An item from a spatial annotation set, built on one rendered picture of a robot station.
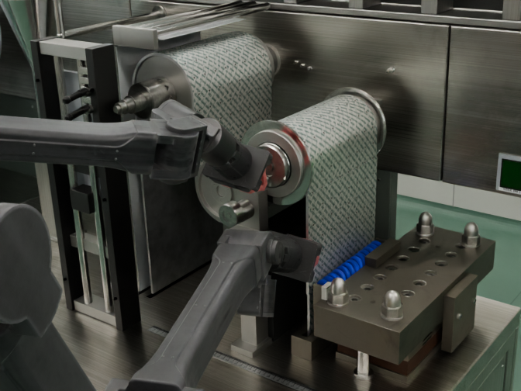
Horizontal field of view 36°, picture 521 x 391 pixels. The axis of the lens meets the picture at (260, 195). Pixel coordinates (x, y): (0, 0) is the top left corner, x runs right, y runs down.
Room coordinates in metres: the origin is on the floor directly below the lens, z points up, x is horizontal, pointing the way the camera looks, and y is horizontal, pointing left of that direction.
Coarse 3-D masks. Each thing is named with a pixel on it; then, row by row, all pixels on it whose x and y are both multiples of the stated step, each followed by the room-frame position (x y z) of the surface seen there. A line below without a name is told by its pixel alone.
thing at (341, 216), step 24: (360, 168) 1.36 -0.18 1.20; (336, 192) 1.30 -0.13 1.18; (360, 192) 1.36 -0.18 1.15; (312, 216) 1.24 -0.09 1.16; (336, 216) 1.30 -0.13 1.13; (360, 216) 1.37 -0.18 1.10; (336, 240) 1.30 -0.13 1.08; (360, 240) 1.37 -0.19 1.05; (336, 264) 1.30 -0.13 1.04; (312, 288) 1.24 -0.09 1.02
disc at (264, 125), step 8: (264, 120) 1.27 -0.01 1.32; (272, 120) 1.26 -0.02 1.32; (256, 128) 1.28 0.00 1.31; (264, 128) 1.27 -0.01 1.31; (272, 128) 1.26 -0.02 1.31; (280, 128) 1.25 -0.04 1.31; (288, 128) 1.24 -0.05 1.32; (248, 136) 1.29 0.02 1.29; (288, 136) 1.24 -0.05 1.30; (296, 136) 1.23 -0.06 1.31; (296, 144) 1.23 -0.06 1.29; (304, 144) 1.23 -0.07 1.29; (304, 152) 1.22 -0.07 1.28; (304, 160) 1.22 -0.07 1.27; (304, 168) 1.22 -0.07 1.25; (304, 176) 1.22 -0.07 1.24; (304, 184) 1.22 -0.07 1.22; (296, 192) 1.23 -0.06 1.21; (304, 192) 1.22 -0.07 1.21; (272, 200) 1.26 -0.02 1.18; (280, 200) 1.25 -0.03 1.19; (288, 200) 1.24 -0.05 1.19; (296, 200) 1.23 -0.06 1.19
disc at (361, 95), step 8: (344, 88) 1.47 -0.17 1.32; (352, 88) 1.46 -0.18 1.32; (328, 96) 1.49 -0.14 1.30; (360, 96) 1.45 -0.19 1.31; (368, 96) 1.44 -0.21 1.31; (368, 104) 1.44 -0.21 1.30; (376, 104) 1.43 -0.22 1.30; (376, 112) 1.43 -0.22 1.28; (376, 120) 1.43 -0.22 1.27; (384, 120) 1.42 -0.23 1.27; (384, 128) 1.42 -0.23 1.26; (384, 136) 1.42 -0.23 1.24
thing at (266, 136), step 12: (264, 132) 1.26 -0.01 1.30; (276, 132) 1.25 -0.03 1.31; (252, 144) 1.28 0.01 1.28; (288, 144) 1.23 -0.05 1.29; (288, 156) 1.23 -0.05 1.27; (300, 156) 1.23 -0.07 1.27; (300, 168) 1.22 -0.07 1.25; (288, 180) 1.23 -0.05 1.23; (300, 180) 1.22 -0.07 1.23; (276, 192) 1.25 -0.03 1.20; (288, 192) 1.23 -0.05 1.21
